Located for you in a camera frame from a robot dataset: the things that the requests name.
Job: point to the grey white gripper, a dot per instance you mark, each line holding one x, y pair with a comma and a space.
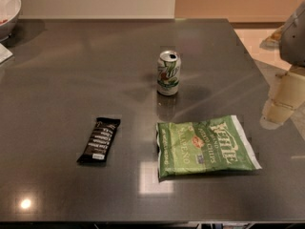
294, 40

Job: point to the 7up soda can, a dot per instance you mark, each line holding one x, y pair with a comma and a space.
168, 66

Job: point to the black rxbar chocolate bar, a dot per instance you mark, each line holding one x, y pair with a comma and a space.
100, 140

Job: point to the green kettle chips bag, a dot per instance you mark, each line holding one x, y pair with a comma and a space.
189, 148

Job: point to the white paper sheet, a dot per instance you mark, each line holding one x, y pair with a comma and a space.
5, 54

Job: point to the white bowl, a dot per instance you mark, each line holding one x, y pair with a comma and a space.
9, 13

